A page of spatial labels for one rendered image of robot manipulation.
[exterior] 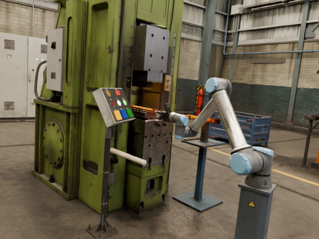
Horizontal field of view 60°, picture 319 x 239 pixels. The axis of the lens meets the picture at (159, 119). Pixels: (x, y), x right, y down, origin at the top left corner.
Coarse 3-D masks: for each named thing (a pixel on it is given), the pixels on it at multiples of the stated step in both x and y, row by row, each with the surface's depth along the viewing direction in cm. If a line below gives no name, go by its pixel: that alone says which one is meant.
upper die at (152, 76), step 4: (136, 72) 260; (140, 72) 257; (144, 72) 253; (148, 72) 250; (152, 72) 254; (156, 72) 258; (132, 76) 264; (136, 76) 261; (140, 76) 257; (144, 76) 253; (148, 76) 251; (152, 76) 255; (156, 76) 258; (160, 76) 263; (136, 80) 261; (140, 80) 257; (144, 80) 253; (148, 80) 252; (152, 80) 256; (156, 80) 259; (160, 80) 263
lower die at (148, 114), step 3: (138, 108) 275; (132, 111) 267; (135, 111) 264; (138, 111) 261; (141, 111) 263; (144, 111) 261; (147, 111) 259; (150, 111) 260; (138, 114) 261; (141, 114) 258; (144, 114) 255; (147, 114) 258; (150, 114) 261; (153, 114) 264; (147, 117) 258; (150, 117) 261; (153, 117) 264; (156, 117) 267
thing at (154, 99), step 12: (180, 0) 287; (168, 12) 276; (180, 12) 290; (168, 24) 279; (180, 24) 293; (180, 36) 296; (156, 84) 292; (144, 96) 306; (156, 96) 293; (168, 96) 295; (156, 108) 293; (168, 168) 316; (168, 180) 318
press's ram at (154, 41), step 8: (136, 32) 251; (144, 32) 243; (152, 32) 246; (160, 32) 254; (168, 32) 261; (136, 40) 251; (144, 40) 244; (152, 40) 248; (160, 40) 255; (168, 40) 262; (136, 48) 252; (144, 48) 244; (152, 48) 249; (160, 48) 257; (168, 48) 264; (136, 56) 252; (144, 56) 245; (152, 56) 251; (160, 56) 258; (136, 64) 252; (144, 64) 246; (152, 64) 253; (160, 64) 260; (160, 72) 262
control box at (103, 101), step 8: (104, 88) 202; (112, 88) 212; (120, 88) 225; (96, 96) 198; (104, 96) 197; (112, 96) 207; (120, 96) 219; (104, 104) 197; (128, 104) 226; (104, 112) 198; (112, 112) 197; (120, 112) 208; (104, 120) 198; (112, 120) 196; (120, 120) 203; (128, 120) 218
